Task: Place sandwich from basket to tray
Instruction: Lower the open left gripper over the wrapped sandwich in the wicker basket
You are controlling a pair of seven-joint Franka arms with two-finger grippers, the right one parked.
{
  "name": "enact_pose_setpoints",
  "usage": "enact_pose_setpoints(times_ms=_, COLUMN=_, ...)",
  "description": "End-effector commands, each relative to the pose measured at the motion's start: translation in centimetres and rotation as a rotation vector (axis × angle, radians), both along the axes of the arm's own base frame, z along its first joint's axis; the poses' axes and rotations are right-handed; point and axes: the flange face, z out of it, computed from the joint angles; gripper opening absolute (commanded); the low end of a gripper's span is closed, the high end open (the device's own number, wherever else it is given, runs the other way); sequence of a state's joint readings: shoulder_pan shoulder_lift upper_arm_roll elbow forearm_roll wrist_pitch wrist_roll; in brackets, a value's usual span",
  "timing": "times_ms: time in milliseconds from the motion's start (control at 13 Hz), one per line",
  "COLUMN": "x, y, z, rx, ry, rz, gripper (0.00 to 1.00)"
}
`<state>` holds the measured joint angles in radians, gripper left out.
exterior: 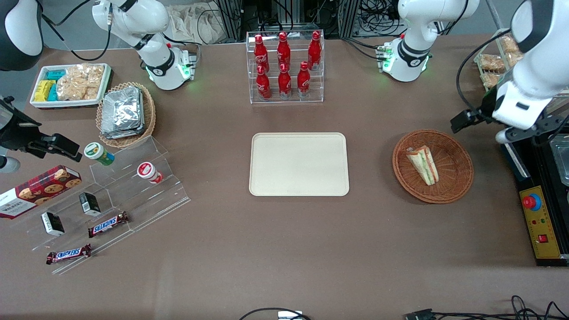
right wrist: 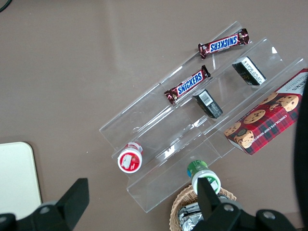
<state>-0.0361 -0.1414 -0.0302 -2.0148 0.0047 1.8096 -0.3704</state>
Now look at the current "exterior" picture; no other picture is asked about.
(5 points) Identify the black cable bundle with connector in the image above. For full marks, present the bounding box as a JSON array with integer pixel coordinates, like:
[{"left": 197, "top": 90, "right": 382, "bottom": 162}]
[{"left": 402, "top": 295, "right": 569, "bottom": 320}]

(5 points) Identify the clear acrylic bottle rack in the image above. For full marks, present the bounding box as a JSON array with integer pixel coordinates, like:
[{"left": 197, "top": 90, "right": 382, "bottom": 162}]
[{"left": 246, "top": 30, "right": 325, "bottom": 104}]

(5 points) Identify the wicker basket with foil packs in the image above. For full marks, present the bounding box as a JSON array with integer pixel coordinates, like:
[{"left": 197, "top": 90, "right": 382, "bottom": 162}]
[{"left": 96, "top": 82, "right": 156, "bottom": 149}]

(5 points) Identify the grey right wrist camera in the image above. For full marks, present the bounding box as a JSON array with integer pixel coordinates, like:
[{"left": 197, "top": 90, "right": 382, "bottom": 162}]
[{"left": 0, "top": 156, "right": 21, "bottom": 174}]

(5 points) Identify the clear acrylic step stand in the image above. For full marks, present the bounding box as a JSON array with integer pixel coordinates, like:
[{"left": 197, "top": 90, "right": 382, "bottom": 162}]
[{"left": 9, "top": 136, "right": 192, "bottom": 275}]

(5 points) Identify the white wire rack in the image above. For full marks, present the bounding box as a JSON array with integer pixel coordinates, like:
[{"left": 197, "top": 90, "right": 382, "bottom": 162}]
[{"left": 473, "top": 28, "right": 569, "bottom": 105}]

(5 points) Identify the small black box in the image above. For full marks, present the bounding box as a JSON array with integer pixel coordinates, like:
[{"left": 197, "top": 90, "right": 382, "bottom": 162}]
[
  {"left": 79, "top": 192, "right": 101, "bottom": 217},
  {"left": 41, "top": 212, "right": 65, "bottom": 236}
]

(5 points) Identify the steel pan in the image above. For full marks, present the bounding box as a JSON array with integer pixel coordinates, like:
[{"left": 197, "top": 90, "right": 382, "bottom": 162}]
[{"left": 549, "top": 133, "right": 569, "bottom": 187}]

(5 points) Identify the black machine housing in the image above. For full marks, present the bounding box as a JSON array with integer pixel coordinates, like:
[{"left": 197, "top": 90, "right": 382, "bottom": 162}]
[{"left": 501, "top": 127, "right": 569, "bottom": 267}]

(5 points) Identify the brown Snickers bar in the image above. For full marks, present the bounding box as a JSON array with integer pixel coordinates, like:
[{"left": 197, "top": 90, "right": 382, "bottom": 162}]
[
  {"left": 46, "top": 244, "right": 92, "bottom": 265},
  {"left": 88, "top": 212, "right": 129, "bottom": 238}
]

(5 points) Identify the beige plastic tray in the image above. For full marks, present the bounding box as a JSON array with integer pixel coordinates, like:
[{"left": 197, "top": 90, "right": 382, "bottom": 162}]
[{"left": 249, "top": 132, "right": 350, "bottom": 196}]

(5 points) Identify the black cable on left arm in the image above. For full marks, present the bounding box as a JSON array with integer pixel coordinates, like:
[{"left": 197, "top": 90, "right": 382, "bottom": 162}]
[{"left": 457, "top": 28, "right": 512, "bottom": 117}]

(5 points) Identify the silver foil wrapped pack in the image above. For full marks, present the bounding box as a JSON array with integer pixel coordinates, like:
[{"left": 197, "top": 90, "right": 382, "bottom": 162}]
[
  {"left": 100, "top": 127, "right": 145, "bottom": 140},
  {"left": 101, "top": 87, "right": 144, "bottom": 133}
]

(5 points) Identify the clear bag of crackers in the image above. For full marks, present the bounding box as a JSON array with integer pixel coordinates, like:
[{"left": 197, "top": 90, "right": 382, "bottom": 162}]
[{"left": 56, "top": 64, "right": 105, "bottom": 101}]

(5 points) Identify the beige cloth bag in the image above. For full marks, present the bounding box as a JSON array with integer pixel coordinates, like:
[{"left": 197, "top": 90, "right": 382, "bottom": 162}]
[{"left": 167, "top": 4, "right": 224, "bottom": 45}]

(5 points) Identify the yellow snack pack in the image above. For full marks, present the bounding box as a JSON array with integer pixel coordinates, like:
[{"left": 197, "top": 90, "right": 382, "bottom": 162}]
[{"left": 34, "top": 80, "right": 54, "bottom": 102}]

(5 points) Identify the white rectangular snack dish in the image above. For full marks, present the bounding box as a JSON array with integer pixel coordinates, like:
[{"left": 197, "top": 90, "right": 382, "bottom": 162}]
[{"left": 30, "top": 64, "right": 112, "bottom": 109}]

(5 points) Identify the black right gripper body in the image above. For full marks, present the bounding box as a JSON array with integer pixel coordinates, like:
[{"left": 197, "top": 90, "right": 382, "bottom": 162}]
[{"left": 0, "top": 96, "right": 83, "bottom": 163}]

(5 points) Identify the red lid snack cup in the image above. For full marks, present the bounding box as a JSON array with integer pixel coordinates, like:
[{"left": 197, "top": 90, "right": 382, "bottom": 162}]
[{"left": 137, "top": 162, "right": 164, "bottom": 184}]

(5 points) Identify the green lid snack cup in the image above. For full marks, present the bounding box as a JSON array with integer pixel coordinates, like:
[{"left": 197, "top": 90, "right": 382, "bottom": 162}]
[{"left": 84, "top": 142, "right": 115, "bottom": 166}]

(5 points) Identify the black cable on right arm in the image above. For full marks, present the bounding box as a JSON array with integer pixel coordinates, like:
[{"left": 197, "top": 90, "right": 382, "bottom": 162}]
[{"left": 41, "top": 0, "right": 112, "bottom": 62}]

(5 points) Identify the red cola bottle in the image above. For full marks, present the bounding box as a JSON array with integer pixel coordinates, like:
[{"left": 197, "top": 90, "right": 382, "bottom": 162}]
[
  {"left": 297, "top": 61, "right": 311, "bottom": 97},
  {"left": 277, "top": 32, "right": 291, "bottom": 72},
  {"left": 278, "top": 64, "right": 293, "bottom": 99},
  {"left": 308, "top": 31, "right": 322, "bottom": 71},
  {"left": 254, "top": 35, "right": 269, "bottom": 74},
  {"left": 256, "top": 65, "right": 271, "bottom": 100}
]

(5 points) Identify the yellow control panel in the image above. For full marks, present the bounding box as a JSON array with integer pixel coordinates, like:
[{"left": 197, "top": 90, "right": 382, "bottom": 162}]
[{"left": 519, "top": 186, "right": 563, "bottom": 260}]

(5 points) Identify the red tartan cookie box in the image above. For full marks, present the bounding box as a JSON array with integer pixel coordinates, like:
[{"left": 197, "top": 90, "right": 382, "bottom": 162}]
[{"left": 0, "top": 165, "right": 82, "bottom": 219}]

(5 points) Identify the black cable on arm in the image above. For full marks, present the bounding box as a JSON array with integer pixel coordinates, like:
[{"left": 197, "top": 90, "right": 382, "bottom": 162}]
[
  {"left": 41, "top": 0, "right": 112, "bottom": 62},
  {"left": 457, "top": 28, "right": 512, "bottom": 117}
]

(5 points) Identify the triangular sandwich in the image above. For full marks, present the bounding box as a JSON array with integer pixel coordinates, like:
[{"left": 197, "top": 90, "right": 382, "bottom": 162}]
[{"left": 405, "top": 145, "right": 440, "bottom": 186}]

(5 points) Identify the empty brown wicker basket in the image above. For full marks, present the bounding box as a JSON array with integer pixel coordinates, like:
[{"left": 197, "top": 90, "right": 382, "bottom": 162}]
[{"left": 392, "top": 129, "right": 474, "bottom": 204}]

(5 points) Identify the black cable with white adapter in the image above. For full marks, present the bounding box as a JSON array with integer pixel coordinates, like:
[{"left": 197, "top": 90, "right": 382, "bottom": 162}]
[{"left": 238, "top": 308, "right": 312, "bottom": 320}]

